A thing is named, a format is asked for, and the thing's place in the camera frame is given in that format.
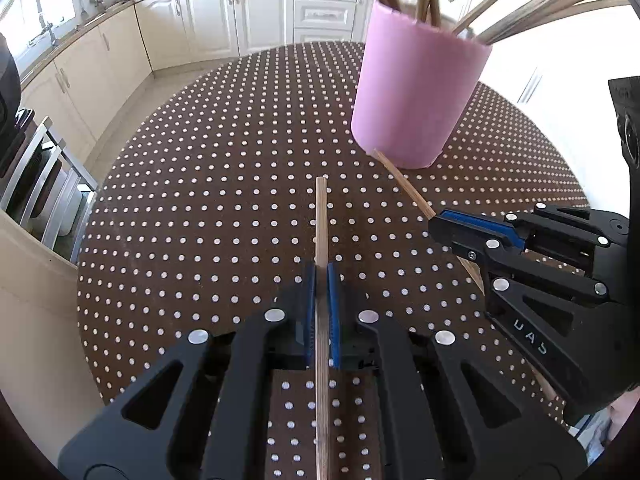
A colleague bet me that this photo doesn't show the white door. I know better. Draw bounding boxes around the white door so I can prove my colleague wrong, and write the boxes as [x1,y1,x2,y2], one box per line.
[439,0,640,212]

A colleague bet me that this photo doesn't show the cream lower kitchen cabinets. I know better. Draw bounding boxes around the cream lower kitchen cabinets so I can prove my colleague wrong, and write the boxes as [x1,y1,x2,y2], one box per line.
[19,0,421,162]

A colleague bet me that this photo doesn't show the pink cylindrical utensil holder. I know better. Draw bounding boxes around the pink cylindrical utensil holder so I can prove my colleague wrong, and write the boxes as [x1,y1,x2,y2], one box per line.
[352,3,491,169]

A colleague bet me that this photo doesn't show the brown polka dot tablecloth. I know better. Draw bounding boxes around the brown polka dot tablecloth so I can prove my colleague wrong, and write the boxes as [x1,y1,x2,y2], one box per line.
[77,41,587,479]

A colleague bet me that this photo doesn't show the kitchen sink faucet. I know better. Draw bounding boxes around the kitchen sink faucet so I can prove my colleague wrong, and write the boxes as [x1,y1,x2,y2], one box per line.
[28,0,58,48]

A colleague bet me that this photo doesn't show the black air fryer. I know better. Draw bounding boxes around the black air fryer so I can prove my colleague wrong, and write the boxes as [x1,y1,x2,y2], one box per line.
[0,35,21,154]

